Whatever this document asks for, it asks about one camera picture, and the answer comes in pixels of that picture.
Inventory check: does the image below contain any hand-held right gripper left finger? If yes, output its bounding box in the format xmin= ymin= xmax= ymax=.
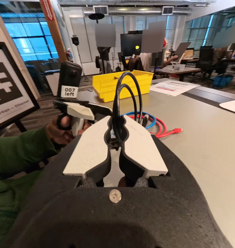
xmin=63 ymin=116 xmax=112 ymax=179

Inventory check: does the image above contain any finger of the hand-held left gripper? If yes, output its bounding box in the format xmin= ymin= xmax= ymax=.
xmin=66 ymin=102 xmax=95 ymax=121
xmin=87 ymin=103 xmax=113 ymax=123

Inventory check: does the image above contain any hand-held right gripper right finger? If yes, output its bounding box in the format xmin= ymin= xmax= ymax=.
xmin=119 ymin=115 xmax=168 ymax=178

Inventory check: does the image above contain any black ethernet cable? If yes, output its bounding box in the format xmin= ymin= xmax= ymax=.
xmin=112 ymin=71 xmax=150 ymax=151

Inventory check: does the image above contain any person's left forearm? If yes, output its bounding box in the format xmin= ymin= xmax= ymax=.
xmin=0 ymin=126 xmax=61 ymax=179

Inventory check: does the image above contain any person's left hand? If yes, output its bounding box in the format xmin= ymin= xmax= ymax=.
xmin=45 ymin=116 xmax=93 ymax=145

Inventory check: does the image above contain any white cabinet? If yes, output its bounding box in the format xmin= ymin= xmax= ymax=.
xmin=44 ymin=70 xmax=61 ymax=96

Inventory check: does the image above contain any yellow plastic bin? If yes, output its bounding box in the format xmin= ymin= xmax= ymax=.
xmin=92 ymin=70 xmax=154 ymax=103

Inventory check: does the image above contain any dark jacket on chair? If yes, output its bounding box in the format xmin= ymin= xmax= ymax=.
xmin=126 ymin=57 xmax=145 ymax=72

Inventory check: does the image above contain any framed black-white tag poster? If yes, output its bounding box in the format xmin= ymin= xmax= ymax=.
xmin=0 ymin=42 xmax=40 ymax=132

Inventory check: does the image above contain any black monitor screen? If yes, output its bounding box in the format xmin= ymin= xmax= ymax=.
xmin=120 ymin=33 xmax=143 ymax=57

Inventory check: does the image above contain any printed paper sheet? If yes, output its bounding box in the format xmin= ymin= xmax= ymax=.
xmin=150 ymin=80 xmax=201 ymax=97

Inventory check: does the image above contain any brown work table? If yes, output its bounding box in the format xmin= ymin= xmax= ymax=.
xmin=154 ymin=67 xmax=202 ymax=82

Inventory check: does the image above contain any clear plastic container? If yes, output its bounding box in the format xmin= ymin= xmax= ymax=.
xmin=166 ymin=64 xmax=186 ymax=72

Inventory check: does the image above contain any white mat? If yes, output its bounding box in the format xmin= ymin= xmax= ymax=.
xmin=219 ymin=99 xmax=235 ymax=115

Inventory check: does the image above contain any black office chair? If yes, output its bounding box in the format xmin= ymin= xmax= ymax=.
xmin=196 ymin=46 xmax=215 ymax=74

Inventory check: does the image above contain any blue ethernet cable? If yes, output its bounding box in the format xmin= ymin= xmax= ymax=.
xmin=121 ymin=111 xmax=157 ymax=130

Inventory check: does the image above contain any red ethernet cable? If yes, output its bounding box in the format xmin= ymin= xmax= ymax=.
xmin=129 ymin=115 xmax=183 ymax=138

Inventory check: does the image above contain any wooden post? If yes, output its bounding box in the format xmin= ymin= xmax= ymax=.
xmin=39 ymin=0 xmax=68 ymax=63

